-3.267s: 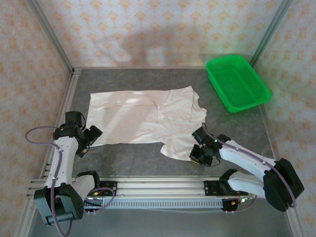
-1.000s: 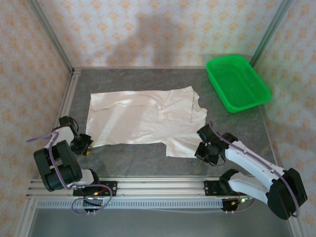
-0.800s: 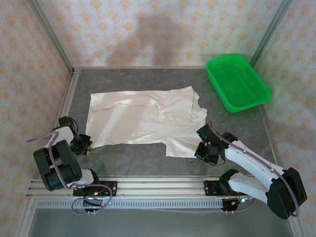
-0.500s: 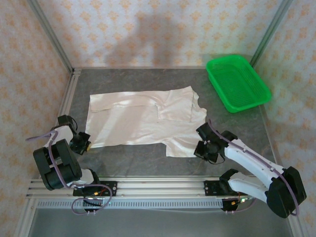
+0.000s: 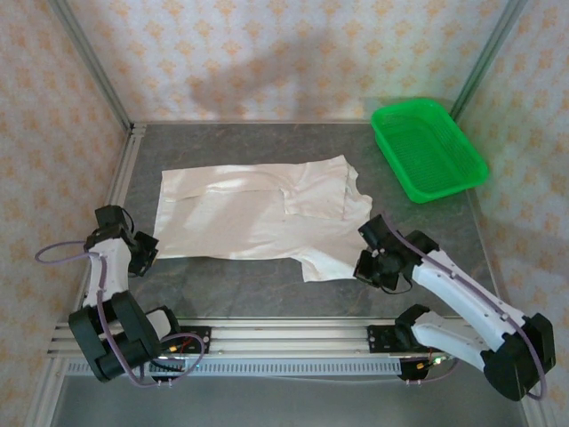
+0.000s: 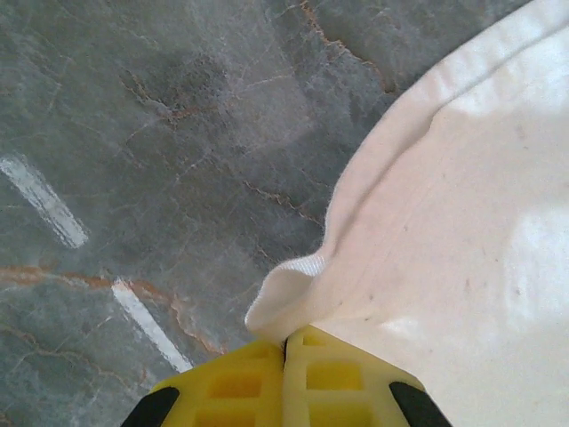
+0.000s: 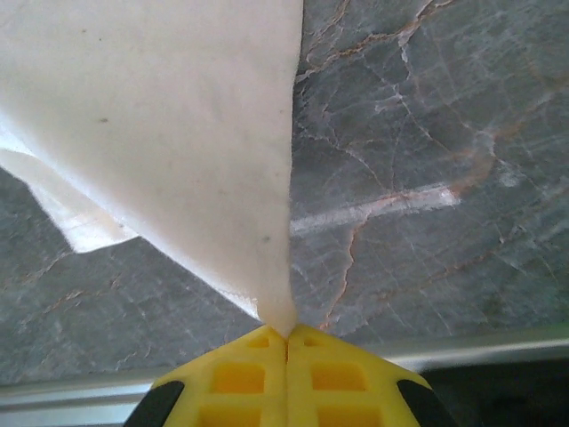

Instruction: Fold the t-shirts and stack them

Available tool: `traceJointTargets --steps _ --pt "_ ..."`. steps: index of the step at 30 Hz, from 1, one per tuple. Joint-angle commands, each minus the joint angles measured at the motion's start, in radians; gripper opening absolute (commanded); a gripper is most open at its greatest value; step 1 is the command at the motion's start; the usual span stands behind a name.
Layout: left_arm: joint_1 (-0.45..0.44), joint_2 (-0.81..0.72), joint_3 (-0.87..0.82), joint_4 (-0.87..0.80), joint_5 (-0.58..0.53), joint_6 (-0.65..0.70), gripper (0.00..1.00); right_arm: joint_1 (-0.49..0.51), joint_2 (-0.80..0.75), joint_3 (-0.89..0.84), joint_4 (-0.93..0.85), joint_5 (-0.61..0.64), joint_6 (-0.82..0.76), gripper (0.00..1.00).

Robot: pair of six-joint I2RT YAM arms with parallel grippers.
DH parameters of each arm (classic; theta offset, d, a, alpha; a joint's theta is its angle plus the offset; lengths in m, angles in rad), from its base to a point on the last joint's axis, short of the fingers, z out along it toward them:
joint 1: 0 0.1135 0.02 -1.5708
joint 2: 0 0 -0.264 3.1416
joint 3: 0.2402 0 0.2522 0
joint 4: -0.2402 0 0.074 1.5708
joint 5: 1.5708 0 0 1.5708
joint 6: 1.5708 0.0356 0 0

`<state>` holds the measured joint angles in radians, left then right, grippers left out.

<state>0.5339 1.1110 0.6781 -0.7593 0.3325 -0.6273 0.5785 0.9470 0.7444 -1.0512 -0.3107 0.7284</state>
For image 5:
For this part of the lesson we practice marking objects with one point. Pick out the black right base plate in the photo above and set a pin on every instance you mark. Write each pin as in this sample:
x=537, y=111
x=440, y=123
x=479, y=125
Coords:
x=378, y=339

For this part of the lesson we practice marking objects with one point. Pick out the aluminium table side rail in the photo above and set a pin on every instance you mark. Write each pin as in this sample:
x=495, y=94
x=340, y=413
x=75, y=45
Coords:
x=129, y=164

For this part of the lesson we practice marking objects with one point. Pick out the white t-shirt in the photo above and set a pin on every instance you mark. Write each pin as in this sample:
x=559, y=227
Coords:
x=231, y=213

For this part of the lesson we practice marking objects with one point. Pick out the small controller board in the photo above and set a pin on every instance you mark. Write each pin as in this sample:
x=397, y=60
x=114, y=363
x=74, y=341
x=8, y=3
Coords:
x=440, y=359

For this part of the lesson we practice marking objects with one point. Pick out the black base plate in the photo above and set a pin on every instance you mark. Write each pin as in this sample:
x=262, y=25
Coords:
x=378, y=339
x=200, y=340

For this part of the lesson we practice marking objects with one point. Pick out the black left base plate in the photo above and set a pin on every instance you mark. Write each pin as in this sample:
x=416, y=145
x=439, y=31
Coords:
x=200, y=340

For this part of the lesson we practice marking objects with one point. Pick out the green plastic basket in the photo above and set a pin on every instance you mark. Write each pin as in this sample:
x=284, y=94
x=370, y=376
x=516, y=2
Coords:
x=427, y=147

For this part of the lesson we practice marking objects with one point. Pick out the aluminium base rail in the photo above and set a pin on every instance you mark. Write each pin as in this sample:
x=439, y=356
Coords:
x=289, y=338

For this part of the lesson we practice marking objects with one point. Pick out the aluminium frame post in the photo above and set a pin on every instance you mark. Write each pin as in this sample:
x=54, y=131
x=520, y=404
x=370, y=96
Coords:
x=95, y=71
x=484, y=58

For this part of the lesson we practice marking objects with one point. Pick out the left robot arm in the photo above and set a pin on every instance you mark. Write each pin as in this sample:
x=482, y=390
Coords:
x=104, y=271

